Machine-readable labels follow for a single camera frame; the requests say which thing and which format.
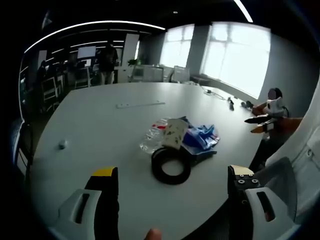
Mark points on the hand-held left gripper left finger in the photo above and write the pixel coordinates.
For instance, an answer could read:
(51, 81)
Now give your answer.
(105, 200)

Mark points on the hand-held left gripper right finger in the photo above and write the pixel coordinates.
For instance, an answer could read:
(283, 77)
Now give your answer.
(250, 207)

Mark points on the black tape roll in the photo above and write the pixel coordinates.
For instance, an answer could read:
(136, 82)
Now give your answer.
(157, 172)

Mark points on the dark blue box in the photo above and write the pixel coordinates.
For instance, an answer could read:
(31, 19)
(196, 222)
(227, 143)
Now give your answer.
(203, 154)

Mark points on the clear plastic bottle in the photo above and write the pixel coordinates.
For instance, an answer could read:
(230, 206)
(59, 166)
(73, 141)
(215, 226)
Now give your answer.
(151, 140)

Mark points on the blue patterned snack packet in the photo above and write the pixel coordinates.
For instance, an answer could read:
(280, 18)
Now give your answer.
(202, 136)

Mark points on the white floral paper cup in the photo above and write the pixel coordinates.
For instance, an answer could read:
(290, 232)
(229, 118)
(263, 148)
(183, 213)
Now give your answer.
(173, 133)

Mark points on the person's left hand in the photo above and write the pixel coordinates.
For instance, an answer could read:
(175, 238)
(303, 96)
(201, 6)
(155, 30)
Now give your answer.
(153, 235)

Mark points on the white table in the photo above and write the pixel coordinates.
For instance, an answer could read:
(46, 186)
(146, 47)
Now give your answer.
(105, 130)

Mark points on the person's white clothing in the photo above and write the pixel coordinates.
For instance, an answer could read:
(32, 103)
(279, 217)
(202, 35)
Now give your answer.
(307, 140)

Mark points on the dark chair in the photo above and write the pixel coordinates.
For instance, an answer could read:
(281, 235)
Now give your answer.
(22, 145)

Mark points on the small black device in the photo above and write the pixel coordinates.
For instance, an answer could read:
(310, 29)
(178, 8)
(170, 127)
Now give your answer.
(231, 104)
(247, 104)

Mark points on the white low cabinet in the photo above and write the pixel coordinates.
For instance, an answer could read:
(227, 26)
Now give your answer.
(142, 73)

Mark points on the low window bench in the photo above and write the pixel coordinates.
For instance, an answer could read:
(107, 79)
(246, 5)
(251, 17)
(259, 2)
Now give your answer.
(200, 79)

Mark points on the grey mesh office chair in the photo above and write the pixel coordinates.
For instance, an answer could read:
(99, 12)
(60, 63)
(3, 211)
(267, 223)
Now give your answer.
(180, 73)

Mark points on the computer monitor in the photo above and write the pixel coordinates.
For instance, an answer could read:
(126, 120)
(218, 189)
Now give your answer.
(86, 52)

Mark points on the wide bright window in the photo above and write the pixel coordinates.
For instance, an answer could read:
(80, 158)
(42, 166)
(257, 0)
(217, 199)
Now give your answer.
(237, 57)

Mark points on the narrow bright window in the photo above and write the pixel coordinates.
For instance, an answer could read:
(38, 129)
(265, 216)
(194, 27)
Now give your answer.
(178, 46)

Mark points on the curved ceiling light strip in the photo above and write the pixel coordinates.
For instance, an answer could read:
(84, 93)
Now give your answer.
(87, 24)

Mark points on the short ceiling light strip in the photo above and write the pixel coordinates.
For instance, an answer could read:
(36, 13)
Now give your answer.
(243, 10)

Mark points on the white frame chair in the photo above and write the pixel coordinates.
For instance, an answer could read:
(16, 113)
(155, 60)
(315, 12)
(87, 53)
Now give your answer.
(51, 88)
(83, 78)

